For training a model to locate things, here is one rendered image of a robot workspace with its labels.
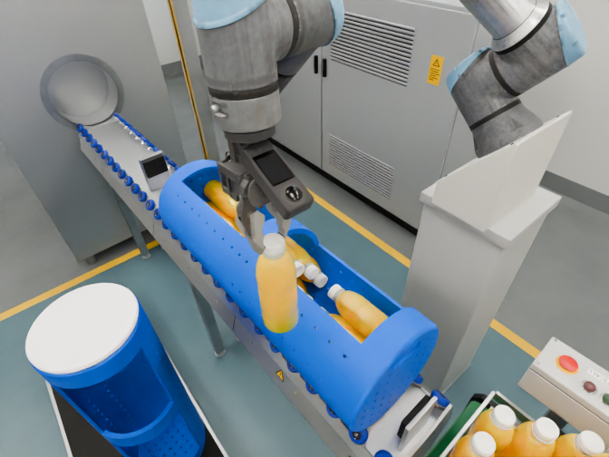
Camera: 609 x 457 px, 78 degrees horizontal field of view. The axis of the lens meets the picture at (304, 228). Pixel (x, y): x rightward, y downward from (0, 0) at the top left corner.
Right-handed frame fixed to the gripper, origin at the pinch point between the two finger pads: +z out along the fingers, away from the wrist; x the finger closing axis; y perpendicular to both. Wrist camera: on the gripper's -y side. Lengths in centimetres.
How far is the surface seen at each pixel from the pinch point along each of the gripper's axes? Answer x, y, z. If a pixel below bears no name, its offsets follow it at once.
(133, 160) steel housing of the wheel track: -18, 140, 40
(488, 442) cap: -17, -37, 36
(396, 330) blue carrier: -15.2, -15.8, 21.4
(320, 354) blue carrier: -3.5, -6.5, 27.1
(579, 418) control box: -39, -47, 42
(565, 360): -44, -40, 34
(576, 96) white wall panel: -286, 35, 55
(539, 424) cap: -27, -42, 35
